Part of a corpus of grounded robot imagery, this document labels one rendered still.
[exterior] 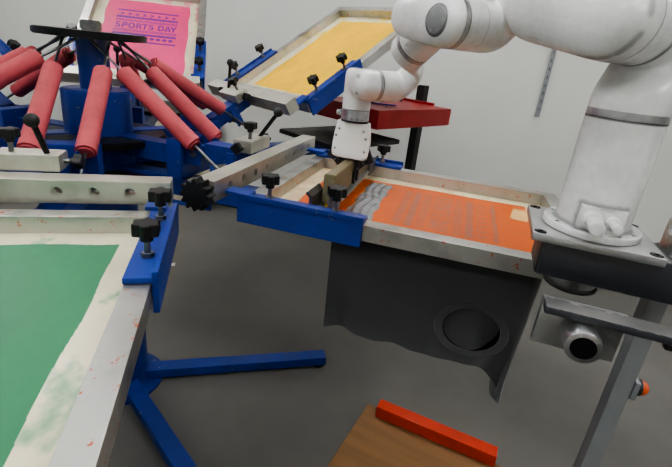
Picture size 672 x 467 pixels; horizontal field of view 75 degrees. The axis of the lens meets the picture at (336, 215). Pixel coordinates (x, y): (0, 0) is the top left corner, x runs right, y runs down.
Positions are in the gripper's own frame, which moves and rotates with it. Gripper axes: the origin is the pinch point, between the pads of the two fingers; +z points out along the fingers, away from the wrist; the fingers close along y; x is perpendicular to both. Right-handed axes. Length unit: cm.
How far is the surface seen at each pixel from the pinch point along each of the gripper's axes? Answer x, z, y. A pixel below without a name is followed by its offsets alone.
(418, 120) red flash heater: 112, -3, 7
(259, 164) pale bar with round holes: -11.7, -1.7, -21.9
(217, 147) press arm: -3.0, -2.0, -39.8
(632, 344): -14, 24, 76
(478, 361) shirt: -21, 35, 43
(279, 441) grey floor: -5, 102, -13
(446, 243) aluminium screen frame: -29.3, 2.7, 29.5
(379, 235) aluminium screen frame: -29.3, 4.0, 15.4
